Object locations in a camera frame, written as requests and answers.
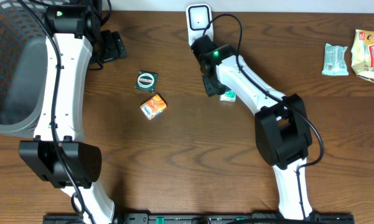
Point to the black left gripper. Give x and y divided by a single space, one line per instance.
112 47

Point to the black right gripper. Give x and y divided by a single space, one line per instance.
209 88

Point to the green Kleenex tissue pack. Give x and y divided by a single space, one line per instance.
229 96

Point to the green Zam-Buk tin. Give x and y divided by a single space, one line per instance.
146 81

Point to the orange tissue pack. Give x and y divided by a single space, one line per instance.
153 107

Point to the teal wet wipe packet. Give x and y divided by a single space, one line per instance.
334 61

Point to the yellow snack bag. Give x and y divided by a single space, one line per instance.
363 54

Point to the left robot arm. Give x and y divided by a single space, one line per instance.
58 153

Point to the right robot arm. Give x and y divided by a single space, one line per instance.
282 136

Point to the white barcode scanner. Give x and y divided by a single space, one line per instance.
198 16

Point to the dark grey plastic mesh basket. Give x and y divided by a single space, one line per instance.
23 69

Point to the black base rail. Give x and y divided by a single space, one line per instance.
143 218

